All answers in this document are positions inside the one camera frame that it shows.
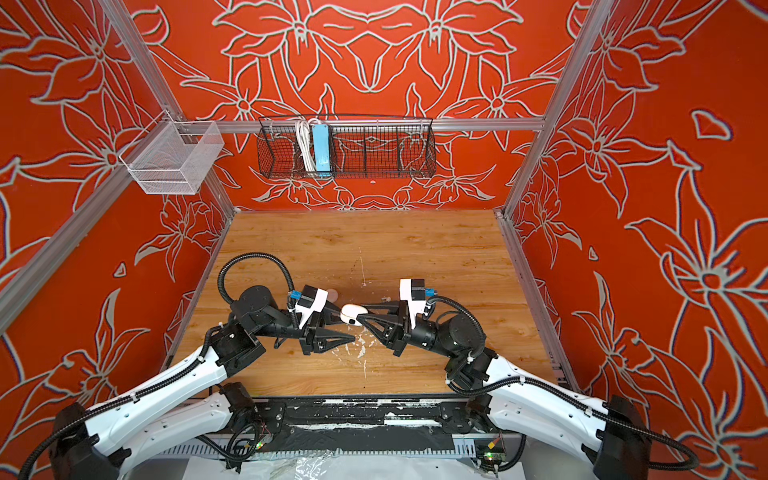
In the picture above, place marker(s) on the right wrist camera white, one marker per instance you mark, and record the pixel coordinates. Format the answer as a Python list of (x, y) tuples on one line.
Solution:
[(415, 294)]

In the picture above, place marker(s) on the light blue box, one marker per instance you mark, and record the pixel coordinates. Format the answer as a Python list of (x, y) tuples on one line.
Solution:
[(321, 143)]

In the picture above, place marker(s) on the white earbud charging case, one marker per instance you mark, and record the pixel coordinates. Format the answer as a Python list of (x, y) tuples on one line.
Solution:
[(350, 314)]

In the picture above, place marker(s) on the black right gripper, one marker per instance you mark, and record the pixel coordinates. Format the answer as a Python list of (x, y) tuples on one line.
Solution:
[(403, 335)]

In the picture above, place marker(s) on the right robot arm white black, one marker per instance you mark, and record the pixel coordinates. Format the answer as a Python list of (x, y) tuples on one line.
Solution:
[(606, 435)]

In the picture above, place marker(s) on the black wire wall basket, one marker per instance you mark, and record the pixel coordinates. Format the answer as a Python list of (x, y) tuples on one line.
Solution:
[(361, 147)]

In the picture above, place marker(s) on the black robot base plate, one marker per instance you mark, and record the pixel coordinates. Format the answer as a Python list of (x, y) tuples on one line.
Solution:
[(366, 422)]

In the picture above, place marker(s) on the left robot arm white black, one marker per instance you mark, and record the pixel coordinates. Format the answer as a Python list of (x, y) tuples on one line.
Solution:
[(92, 443)]

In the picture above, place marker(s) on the grey slotted cable duct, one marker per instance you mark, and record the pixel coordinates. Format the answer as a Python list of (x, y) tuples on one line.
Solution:
[(462, 449)]

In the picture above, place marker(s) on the small circuit board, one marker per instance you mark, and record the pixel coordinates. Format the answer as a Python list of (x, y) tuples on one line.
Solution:
[(493, 457)]

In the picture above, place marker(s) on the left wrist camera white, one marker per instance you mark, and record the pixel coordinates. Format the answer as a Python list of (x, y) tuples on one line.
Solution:
[(302, 305)]

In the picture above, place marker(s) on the aluminium frame rail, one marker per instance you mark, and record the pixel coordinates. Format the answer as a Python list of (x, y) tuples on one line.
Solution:
[(543, 129)]

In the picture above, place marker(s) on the white wire mesh basket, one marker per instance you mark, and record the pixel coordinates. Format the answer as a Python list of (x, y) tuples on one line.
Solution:
[(170, 157)]

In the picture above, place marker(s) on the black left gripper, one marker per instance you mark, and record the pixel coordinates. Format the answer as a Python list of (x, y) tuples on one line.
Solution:
[(315, 340)]

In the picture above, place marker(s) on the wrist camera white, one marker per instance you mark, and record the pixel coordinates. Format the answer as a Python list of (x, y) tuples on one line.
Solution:
[(415, 294), (302, 305)]

